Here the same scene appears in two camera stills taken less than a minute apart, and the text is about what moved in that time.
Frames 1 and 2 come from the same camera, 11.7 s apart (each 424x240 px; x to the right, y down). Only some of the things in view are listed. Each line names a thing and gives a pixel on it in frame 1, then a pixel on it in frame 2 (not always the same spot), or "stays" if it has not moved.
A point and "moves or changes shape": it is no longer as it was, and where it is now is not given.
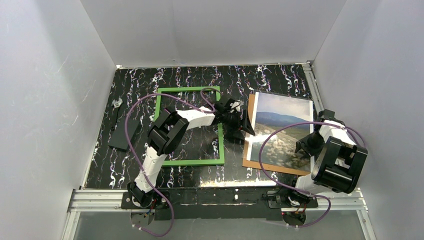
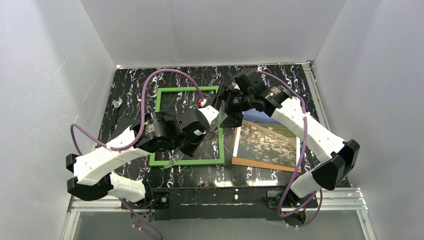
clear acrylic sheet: (272, 112) to (178, 154)
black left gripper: (241, 118) to (191, 142)
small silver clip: (117, 104) stays
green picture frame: (193, 162) stays
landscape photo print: (273, 112) moves or changes shape
